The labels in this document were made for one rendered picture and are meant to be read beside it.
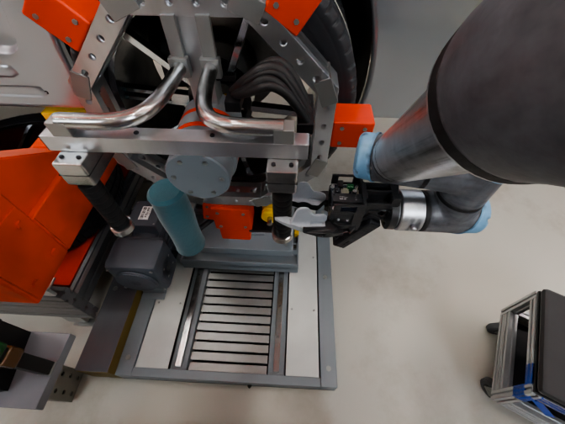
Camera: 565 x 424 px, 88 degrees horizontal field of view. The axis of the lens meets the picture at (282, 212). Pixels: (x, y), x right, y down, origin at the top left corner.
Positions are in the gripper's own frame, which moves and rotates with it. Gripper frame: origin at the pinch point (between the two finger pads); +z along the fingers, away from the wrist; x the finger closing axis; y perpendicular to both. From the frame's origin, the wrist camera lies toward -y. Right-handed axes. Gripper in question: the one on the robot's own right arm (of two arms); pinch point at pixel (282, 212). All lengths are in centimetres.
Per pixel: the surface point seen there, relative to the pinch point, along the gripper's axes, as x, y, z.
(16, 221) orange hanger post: -3, -12, 62
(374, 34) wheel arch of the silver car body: -42.3, 14.2, -19.4
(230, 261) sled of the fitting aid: -23, -66, 23
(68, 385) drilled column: 24, -77, 75
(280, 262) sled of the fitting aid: -24, -68, 2
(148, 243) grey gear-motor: -16, -42, 47
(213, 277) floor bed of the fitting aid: -20, -77, 31
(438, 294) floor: -20, -83, -69
